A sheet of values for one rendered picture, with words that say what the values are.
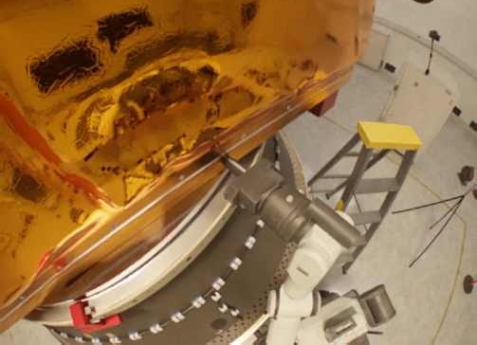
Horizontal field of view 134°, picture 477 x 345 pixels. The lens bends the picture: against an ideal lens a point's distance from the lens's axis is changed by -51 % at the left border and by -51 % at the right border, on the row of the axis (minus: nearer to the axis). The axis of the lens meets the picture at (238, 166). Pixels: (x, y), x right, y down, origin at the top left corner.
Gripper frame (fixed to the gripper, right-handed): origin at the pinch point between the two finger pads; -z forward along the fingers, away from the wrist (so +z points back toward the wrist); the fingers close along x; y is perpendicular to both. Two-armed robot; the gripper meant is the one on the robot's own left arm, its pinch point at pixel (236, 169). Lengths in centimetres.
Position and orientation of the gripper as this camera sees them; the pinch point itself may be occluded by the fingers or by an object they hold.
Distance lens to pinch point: 42.7
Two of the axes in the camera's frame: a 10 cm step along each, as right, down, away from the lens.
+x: -7.4, 5.4, -4.0
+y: 0.4, 6.2, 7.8
